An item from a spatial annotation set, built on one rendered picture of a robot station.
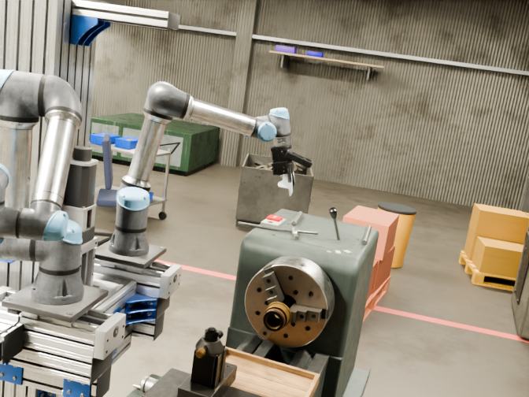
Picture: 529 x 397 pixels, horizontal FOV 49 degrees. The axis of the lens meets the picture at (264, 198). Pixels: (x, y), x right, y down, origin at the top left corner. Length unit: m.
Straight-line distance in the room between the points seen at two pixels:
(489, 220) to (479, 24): 4.78
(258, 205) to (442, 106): 4.87
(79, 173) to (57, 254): 0.33
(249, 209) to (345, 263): 4.65
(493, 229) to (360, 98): 4.61
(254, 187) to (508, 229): 2.84
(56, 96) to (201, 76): 9.58
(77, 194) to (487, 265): 5.13
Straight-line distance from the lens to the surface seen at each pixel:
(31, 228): 1.50
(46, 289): 1.81
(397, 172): 10.76
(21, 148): 1.74
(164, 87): 2.18
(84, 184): 1.99
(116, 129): 9.81
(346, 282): 2.23
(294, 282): 2.11
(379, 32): 10.68
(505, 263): 6.55
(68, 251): 1.77
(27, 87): 1.69
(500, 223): 6.83
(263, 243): 2.29
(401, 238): 6.35
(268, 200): 6.78
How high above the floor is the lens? 1.92
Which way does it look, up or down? 13 degrees down
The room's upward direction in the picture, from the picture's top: 8 degrees clockwise
